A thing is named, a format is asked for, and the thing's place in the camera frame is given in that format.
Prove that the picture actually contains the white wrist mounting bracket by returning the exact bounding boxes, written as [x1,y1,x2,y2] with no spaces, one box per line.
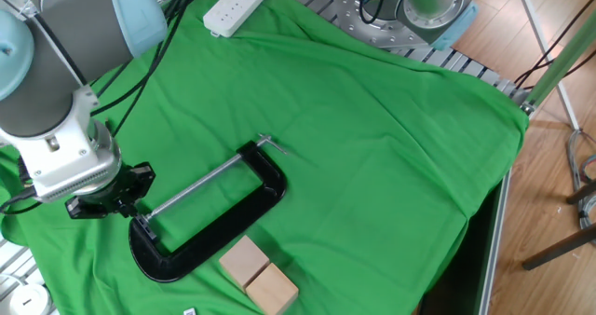
[0,83,124,205]

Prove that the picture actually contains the thin black floor cables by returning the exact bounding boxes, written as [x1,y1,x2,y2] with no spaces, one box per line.
[513,0,596,91]

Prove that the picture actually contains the large black C-clamp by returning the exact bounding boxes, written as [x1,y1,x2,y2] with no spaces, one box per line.
[128,133,289,284]

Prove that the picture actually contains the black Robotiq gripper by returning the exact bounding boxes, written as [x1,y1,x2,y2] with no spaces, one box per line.
[63,160,157,222]

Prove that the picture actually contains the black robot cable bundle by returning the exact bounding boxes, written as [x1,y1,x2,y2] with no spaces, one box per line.
[0,0,407,217]

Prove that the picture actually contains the dark brown furniture leg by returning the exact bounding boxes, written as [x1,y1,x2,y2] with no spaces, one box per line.
[521,220,596,273]
[564,178,596,206]

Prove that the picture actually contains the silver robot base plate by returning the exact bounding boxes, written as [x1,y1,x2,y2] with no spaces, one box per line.
[332,0,442,51]

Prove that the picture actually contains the green frame post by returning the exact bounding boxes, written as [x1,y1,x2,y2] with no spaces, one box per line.
[524,20,596,115]

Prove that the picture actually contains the white round puck device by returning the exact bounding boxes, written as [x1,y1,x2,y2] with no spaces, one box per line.
[7,281,53,315]

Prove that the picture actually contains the green cloth table cover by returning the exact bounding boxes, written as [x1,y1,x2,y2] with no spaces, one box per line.
[0,0,531,315]

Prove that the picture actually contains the pale diagonal support rod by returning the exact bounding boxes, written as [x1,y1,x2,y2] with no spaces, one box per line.
[513,0,582,131]

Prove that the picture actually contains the grey floor cable coil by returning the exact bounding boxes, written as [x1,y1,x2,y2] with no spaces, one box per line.
[564,127,596,233]

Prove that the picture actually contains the light wooden block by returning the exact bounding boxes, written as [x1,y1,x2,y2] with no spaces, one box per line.
[218,234,272,294]
[244,261,301,315]

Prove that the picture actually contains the white power strip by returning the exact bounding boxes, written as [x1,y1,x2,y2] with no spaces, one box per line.
[202,0,276,39]

